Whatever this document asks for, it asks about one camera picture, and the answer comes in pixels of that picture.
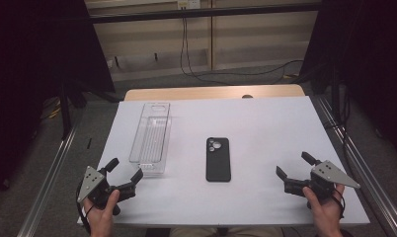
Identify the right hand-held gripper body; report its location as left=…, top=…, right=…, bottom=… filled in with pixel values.
left=283, top=159, right=361, bottom=201

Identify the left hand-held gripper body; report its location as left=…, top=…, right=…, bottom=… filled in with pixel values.
left=76, top=165, right=137, bottom=217

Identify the clear plastic box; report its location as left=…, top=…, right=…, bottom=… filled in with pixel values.
left=128, top=102, right=173, bottom=176

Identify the black phone case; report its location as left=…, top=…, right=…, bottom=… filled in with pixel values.
left=205, top=136, right=232, bottom=183

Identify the person's left hand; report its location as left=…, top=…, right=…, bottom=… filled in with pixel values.
left=83, top=190, right=120, bottom=237

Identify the person's right hand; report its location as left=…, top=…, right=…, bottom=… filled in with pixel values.
left=302, top=184, right=347, bottom=237

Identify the white table sheet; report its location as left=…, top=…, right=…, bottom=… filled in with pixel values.
left=77, top=96, right=371, bottom=227

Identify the black stand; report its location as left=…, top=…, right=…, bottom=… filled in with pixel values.
left=56, top=77, right=87, bottom=140
left=298, top=62, right=345, bottom=117

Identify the wooden table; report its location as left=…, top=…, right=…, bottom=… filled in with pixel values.
left=123, top=84, right=306, bottom=102

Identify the dark curtain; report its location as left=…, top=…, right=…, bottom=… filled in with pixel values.
left=299, top=0, right=397, bottom=162

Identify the black clamp fixture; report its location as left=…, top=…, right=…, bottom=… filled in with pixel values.
left=0, top=0, right=116, bottom=201

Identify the black horizontal bar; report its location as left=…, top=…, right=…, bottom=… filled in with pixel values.
left=87, top=3, right=321, bottom=25

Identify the black wrist strap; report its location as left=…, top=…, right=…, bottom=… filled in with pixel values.
left=331, top=189, right=347, bottom=220
left=75, top=182, right=93, bottom=235

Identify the metal floor rail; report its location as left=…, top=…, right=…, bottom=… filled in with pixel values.
left=17, top=108, right=86, bottom=237
left=313, top=95, right=397, bottom=237

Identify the black cable beside rail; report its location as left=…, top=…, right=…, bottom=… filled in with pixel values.
left=324, top=92, right=354, bottom=169

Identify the black floor cable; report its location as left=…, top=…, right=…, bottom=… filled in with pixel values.
left=179, top=16, right=240, bottom=87
left=184, top=16, right=305, bottom=79

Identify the white wall socket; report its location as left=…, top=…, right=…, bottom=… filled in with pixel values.
left=177, top=0, right=200, bottom=10

